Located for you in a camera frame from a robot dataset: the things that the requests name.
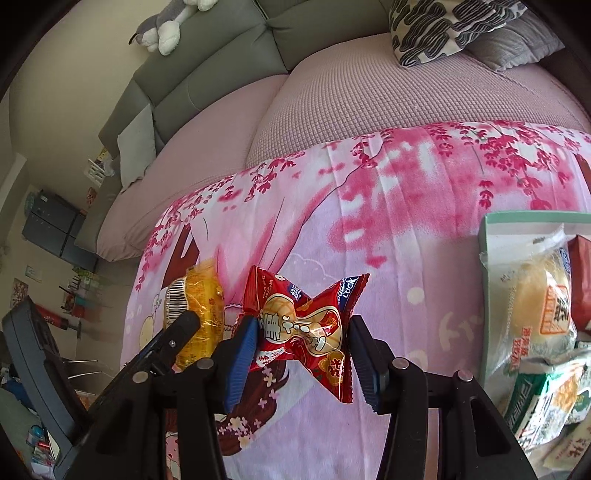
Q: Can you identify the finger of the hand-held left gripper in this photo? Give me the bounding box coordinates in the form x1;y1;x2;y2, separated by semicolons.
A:
90;311;202;407

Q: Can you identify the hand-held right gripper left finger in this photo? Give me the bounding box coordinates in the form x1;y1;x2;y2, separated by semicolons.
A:
69;316;259;480

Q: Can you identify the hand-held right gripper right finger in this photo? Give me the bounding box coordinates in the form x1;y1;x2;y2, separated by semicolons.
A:
348;316;539;480

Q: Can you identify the orange clear snack packet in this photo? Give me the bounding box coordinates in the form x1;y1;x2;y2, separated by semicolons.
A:
164;258;227;370

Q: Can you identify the red twisted snack packet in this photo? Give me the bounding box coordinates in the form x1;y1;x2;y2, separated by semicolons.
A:
235;265;371;404

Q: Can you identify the green white cracker packet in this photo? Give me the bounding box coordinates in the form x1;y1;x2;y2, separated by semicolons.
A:
501;355;585;450

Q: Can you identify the clear bread packet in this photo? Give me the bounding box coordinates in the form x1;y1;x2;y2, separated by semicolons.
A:
480;226;578;374

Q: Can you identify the teal cardboard box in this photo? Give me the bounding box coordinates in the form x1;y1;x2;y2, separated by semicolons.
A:
478;210;591;472

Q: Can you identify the red boxy snack packet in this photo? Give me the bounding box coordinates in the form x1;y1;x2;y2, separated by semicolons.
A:
567;234;591;333

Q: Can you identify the printed cartoon blanket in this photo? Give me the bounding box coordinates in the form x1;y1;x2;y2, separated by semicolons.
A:
120;121;591;480

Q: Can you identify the dark blue plastic panel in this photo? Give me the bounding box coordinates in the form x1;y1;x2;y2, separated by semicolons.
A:
0;295;93;480

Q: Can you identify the dark blue cabinet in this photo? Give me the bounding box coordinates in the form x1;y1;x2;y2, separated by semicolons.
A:
22;188;100;273

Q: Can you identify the small white rack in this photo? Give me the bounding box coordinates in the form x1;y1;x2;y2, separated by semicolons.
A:
84;148;116;178

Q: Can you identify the pale green cushion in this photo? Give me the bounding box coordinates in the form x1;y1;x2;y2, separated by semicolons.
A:
116;104;158;192

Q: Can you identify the pink sofa cover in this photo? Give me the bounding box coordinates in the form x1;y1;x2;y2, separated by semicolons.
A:
95;32;591;261

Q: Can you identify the grey sofa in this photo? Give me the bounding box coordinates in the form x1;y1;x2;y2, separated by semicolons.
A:
74;0;591;252

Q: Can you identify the grey white plush toy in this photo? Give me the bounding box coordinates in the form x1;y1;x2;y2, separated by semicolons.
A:
128;0;218;56

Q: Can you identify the black white patterned cushion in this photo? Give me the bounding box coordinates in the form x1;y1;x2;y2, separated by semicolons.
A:
388;0;527;68

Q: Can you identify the grey cushion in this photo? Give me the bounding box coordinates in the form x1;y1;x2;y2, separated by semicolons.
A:
466;9;566;72

